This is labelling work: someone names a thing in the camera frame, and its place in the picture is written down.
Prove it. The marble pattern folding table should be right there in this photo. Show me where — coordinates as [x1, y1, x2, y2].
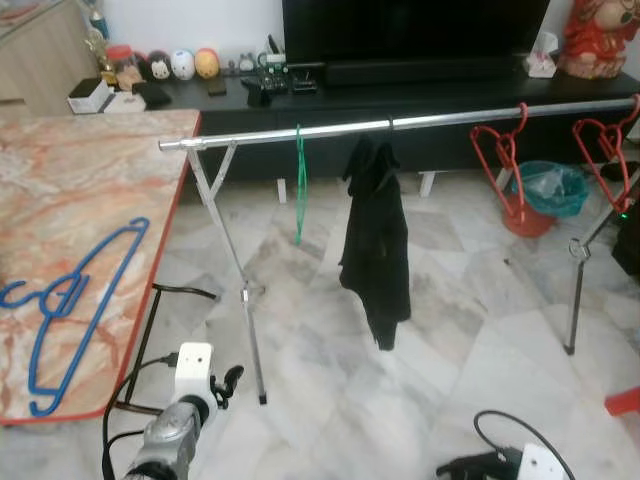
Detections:
[0, 106, 223, 428]

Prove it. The yellow round toy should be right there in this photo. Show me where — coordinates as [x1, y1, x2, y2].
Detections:
[195, 47, 221, 79]

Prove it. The red lid jar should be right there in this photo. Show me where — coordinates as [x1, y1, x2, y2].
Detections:
[103, 43, 141, 91]

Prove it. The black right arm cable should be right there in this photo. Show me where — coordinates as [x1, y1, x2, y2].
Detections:
[473, 410, 576, 480]

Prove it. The gold trophy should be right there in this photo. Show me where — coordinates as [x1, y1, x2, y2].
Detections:
[85, 5, 111, 76]

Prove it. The red plastic stool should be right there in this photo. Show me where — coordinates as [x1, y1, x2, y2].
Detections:
[605, 385, 640, 416]

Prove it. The silver metal clothes rack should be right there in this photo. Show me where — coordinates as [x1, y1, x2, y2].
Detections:
[158, 96, 640, 405]

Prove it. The black TV console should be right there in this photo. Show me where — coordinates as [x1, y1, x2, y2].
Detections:
[135, 72, 640, 198]

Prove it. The white round toy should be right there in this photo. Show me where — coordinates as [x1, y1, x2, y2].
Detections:
[170, 48, 197, 81]

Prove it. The black television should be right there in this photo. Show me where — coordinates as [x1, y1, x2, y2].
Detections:
[282, 0, 551, 66]

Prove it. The green plastic hanger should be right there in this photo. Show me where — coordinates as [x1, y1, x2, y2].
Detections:
[293, 125, 309, 246]

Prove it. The small green black gadget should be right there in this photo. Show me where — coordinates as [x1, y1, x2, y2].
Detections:
[255, 35, 296, 96]

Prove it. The red plastic hanger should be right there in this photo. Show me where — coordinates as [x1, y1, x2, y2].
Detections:
[468, 103, 529, 223]
[572, 95, 640, 213]

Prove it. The black round toy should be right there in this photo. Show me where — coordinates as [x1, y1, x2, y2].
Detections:
[147, 50, 173, 83]

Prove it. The red doll figurine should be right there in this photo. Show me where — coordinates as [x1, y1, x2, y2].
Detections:
[558, 0, 640, 79]

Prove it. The light wooden cabinet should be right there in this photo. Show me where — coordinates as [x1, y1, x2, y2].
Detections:
[0, 0, 101, 113]

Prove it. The teal and orange waste bin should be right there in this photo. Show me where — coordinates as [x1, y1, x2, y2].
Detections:
[500, 160, 589, 238]

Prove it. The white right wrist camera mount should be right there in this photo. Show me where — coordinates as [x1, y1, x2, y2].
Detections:
[518, 443, 571, 480]

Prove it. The blue plastic hanger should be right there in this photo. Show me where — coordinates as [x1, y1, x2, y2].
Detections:
[0, 217, 151, 418]

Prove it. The small white box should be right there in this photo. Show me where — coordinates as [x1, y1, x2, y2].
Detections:
[67, 77, 116, 114]

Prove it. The black soundbar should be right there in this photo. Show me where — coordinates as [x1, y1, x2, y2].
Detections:
[325, 58, 531, 86]

